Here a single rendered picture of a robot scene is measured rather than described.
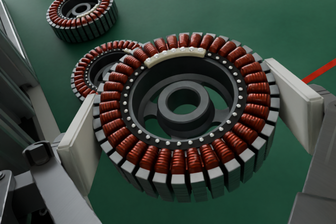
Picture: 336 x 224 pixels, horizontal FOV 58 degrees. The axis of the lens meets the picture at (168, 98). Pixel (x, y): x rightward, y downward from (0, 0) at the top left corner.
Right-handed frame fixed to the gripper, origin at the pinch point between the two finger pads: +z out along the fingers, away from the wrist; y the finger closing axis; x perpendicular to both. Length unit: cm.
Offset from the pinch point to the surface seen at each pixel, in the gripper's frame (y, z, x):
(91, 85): -10.9, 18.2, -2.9
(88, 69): -11.4, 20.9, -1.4
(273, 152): 8.2, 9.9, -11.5
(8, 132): -14.6, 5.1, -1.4
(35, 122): -18.9, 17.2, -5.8
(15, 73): -21.3, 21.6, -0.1
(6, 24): -26.5, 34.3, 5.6
